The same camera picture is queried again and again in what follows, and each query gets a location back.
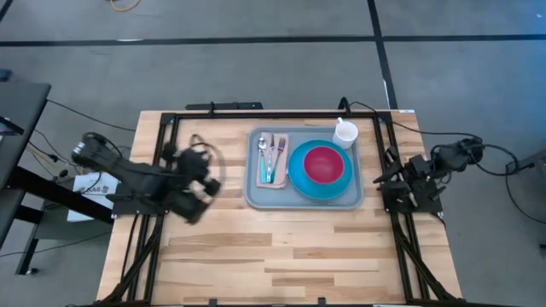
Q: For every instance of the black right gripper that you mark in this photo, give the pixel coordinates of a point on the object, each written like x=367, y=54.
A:
x=416, y=175

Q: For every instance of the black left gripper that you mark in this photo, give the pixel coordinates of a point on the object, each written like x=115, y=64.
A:
x=187, y=166

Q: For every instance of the white mug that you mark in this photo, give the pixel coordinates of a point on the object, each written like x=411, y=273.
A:
x=345, y=134

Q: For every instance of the pink bowl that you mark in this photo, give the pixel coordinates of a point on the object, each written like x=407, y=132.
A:
x=323, y=165

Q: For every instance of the beige cloth napkin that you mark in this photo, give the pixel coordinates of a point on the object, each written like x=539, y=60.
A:
x=285, y=179

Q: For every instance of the teal plate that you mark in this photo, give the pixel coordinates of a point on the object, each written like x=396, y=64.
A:
x=298, y=179

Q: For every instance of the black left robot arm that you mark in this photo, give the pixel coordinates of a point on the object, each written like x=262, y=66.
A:
x=119, y=166

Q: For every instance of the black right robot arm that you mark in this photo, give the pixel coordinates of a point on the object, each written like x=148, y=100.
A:
x=456, y=155

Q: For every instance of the grey plastic tray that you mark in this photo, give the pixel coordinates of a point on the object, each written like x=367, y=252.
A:
x=298, y=200

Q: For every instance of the black power strip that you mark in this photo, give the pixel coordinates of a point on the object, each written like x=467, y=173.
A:
x=222, y=106

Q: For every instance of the white paper label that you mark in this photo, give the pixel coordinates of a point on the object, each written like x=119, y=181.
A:
x=85, y=187

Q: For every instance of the grey table leg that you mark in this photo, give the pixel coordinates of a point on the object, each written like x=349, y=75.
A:
x=533, y=160

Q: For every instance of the black side desk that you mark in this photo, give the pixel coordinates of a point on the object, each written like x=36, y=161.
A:
x=21, y=111

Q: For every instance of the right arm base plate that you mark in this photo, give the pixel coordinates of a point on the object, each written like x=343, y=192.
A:
x=426, y=206

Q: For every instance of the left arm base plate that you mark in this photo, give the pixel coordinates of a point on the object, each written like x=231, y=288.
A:
x=123, y=206

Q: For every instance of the black aluminium table frame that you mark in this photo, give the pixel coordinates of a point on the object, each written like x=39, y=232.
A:
x=277, y=115

